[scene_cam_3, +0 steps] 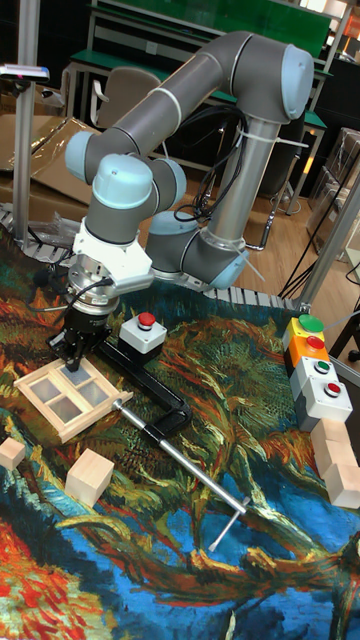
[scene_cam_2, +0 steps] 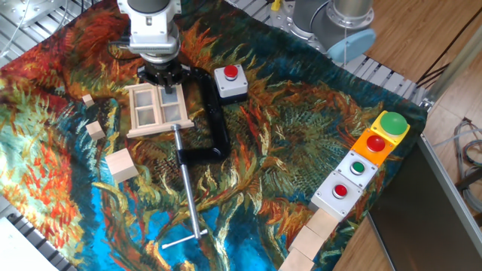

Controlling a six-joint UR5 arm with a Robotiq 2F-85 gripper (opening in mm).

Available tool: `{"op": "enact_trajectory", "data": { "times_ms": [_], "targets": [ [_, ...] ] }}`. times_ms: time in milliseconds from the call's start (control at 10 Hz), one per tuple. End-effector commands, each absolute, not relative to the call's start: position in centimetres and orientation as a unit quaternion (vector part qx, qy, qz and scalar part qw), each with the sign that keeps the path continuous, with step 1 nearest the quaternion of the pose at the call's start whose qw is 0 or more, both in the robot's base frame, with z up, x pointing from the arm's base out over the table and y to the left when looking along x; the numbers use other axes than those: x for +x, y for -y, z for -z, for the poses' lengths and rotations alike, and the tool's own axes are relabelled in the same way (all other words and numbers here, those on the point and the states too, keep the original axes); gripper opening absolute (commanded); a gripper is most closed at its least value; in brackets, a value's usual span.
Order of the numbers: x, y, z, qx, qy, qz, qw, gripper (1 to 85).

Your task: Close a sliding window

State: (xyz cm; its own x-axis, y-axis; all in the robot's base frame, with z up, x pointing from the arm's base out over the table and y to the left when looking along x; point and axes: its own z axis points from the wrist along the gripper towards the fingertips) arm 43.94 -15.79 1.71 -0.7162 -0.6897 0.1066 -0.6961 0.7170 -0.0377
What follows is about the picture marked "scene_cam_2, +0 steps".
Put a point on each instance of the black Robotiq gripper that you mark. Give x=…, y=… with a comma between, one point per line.
x=163, y=73

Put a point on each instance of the wooden sliding window model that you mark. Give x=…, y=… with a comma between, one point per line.
x=150, y=113

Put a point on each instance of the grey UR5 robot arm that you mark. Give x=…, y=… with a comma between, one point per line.
x=152, y=26

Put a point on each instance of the black C-clamp with steel screw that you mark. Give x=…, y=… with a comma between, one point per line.
x=214, y=120

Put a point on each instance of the grey box red push button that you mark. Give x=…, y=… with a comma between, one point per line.
x=230, y=86

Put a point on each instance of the small wooden cube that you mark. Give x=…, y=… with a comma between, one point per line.
x=88, y=100

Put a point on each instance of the medium wooden cube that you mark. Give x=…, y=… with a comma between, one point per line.
x=95, y=130

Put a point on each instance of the large wooden cube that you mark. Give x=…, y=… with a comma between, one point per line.
x=121, y=165

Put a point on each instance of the sunflower painting print cloth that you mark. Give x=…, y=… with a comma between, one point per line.
x=271, y=113

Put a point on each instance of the yellow clip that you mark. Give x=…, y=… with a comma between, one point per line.
x=276, y=4

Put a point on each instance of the silver mounting plate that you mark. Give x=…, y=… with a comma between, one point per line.
x=34, y=11

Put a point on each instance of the grey box red flat button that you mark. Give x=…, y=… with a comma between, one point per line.
x=337, y=193

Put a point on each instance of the grey box green button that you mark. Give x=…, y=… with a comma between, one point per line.
x=357, y=168

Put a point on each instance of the wooden block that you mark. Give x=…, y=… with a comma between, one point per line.
x=322, y=224
x=295, y=262
x=307, y=242

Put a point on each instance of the orange box red button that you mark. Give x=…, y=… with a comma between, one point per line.
x=374, y=147

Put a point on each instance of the yellow box green dome button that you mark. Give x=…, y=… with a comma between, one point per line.
x=391, y=126

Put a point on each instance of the dark metal panel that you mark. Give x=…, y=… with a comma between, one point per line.
x=418, y=218

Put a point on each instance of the aluminium upright post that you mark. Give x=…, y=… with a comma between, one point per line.
x=455, y=67

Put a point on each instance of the aluminium frame rail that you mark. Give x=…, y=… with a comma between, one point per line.
x=448, y=180

